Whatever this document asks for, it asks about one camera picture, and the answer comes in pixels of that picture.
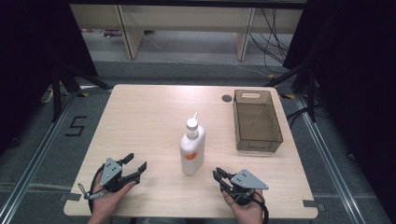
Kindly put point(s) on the person's left hand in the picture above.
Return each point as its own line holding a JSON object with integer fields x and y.
{"x": 107, "y": 199}

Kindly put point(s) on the person's right hand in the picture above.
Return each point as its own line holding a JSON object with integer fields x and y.
{"x": 246, "y": 209}

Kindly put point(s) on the black metal stand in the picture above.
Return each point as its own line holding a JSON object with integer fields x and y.
{"x": 303, "y": 84}
{"x": 67, "y": 84}

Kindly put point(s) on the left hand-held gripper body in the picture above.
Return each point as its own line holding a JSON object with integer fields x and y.
{"x": 111, "y": 174}

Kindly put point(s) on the brown translucent plastic basket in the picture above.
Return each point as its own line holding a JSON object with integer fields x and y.
{"x": 257, "y": 121}

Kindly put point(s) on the white pump bottle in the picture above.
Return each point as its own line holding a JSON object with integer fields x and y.
{"x": 192, "y": 146}

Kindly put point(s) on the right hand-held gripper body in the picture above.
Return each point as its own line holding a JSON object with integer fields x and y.
{"x": 244, "y": 185}

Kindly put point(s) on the beige wooden desk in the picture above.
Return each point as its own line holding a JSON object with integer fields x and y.
{"x": 162, "y": 28}

